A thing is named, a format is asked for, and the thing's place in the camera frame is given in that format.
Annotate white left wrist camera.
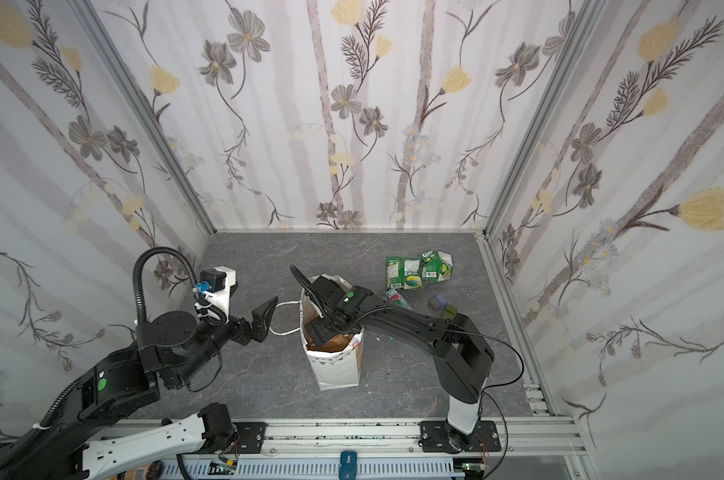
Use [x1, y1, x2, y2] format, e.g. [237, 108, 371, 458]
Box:
[194, 266, 238, 325]

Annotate aluminium rail base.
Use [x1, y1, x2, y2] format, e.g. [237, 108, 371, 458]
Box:
[94, 417, 597, 479]

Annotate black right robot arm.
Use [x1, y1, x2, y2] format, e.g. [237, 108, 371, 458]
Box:
[290, 265, 511, 454]

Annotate brown snack packet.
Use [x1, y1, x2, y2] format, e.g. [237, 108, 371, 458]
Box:
[307, 334, 353, 353]

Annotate cartoon animal paper bag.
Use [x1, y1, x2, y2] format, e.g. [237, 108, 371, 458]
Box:
[270, 289, 365, 391]

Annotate green yellow snack packet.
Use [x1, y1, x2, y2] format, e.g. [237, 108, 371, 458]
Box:
[420, 250, 454, 283]

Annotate teal snack packet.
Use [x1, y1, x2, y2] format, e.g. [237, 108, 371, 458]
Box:
[385, 286, 410, 309]

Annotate green block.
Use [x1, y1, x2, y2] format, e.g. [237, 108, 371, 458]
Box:
[442, 304, 458, 321]

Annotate brown bottle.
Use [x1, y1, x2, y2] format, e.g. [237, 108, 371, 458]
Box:
[112, 460, 164, 480]

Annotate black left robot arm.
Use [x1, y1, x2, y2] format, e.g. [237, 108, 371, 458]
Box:
[0, 247, 279, 479]

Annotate blue clip on rail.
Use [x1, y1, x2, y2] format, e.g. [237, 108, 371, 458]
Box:
[338, 451, 358, 480]

